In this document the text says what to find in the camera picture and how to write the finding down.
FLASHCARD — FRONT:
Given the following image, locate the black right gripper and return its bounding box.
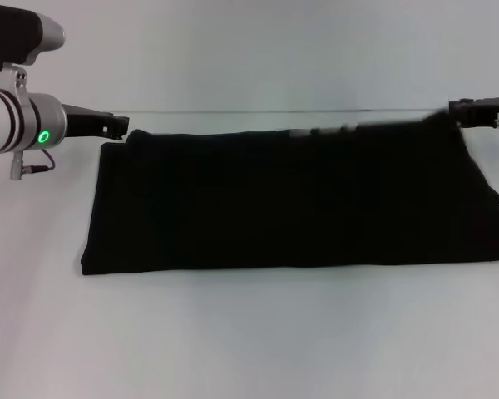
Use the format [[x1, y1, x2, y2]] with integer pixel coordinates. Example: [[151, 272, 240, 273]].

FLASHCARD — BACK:
[[447, 95, 499, 131]]

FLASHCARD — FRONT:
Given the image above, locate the left gripper cable with plugs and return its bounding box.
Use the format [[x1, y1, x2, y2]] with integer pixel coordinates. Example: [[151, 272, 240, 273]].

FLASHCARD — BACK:
[[9, 148, 57, 181]]

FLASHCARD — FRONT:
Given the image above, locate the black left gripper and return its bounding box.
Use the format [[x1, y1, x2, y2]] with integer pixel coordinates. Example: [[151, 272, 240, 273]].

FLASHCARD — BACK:
[[61, 102, 131, 141]]

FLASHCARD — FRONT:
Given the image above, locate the silver left camera mount bracket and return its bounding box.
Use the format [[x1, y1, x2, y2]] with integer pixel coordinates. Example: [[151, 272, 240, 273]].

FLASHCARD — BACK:
[[0, 62, 30, 101]]

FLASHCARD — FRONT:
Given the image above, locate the black shirt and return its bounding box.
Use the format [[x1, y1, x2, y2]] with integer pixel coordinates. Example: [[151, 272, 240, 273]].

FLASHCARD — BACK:
[[81, 110, 499, 276]]

